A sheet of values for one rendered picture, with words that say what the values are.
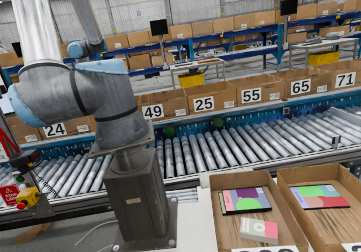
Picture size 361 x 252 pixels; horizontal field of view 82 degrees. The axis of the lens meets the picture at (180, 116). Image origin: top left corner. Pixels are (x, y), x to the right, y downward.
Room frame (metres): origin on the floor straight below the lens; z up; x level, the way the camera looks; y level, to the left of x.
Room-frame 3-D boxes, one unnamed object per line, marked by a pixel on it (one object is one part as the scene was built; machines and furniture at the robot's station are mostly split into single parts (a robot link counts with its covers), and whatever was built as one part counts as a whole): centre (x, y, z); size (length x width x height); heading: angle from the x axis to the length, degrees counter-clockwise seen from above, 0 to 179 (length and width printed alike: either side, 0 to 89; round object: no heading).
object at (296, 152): (1.27, -0.66, 0.72); 0.52 x 0.05 x 0.05; 2
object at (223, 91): (1.72, -0.27, 0.96); 0.39 x 0.29 x 0.17; 92
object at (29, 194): (0.90, 0.81, 0.84); 0.15 x 0.09 x 0.07; 92
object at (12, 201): (0.93, 0.91, 0.85); 0.16 x 0.01 x 0.13; 92
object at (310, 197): (0.69, -0.53, 0.76); 0.19 x 0.14 x 0.02; 83
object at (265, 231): (0.56, -0.22, 0.77); 0.13 x 0.07 x 0.04; 67
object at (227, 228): (0.63, -0.21, 0.80); 0.38 x 0.28 x 0.10; 174
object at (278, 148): (1.27, -0.59, 0.72); 0.52 x 0.05 x 0.05; 2
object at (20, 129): (1.67, 1.31, 0.96); 0.39 x 0.29 x 0.17; 91
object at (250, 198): (0.72, -0.23, 0.78); 0.19 x 0.14 x 0.02; 84
